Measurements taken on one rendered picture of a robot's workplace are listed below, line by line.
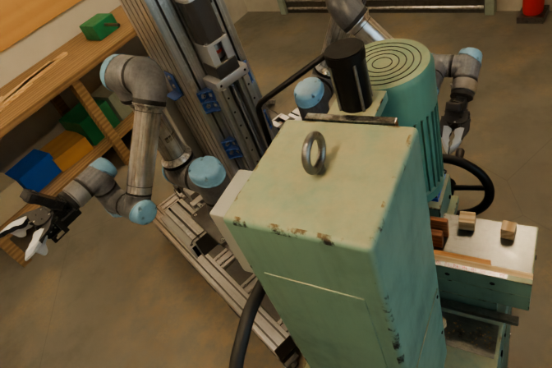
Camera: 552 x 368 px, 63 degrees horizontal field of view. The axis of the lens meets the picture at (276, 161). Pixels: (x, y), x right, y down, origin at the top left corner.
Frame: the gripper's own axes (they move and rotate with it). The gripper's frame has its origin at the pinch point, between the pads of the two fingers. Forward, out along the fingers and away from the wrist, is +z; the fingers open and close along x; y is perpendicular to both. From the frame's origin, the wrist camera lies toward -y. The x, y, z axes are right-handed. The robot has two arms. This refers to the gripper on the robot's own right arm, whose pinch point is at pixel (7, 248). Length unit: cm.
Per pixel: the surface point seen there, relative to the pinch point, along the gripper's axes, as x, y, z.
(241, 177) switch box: -70, -34, -27
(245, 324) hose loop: -77, -16, -12
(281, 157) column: -77, -39, -30
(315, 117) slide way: -78, -39, -40
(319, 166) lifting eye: -85, -42, -29
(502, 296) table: -111, 21, -57
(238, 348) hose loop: -78, -14, -8
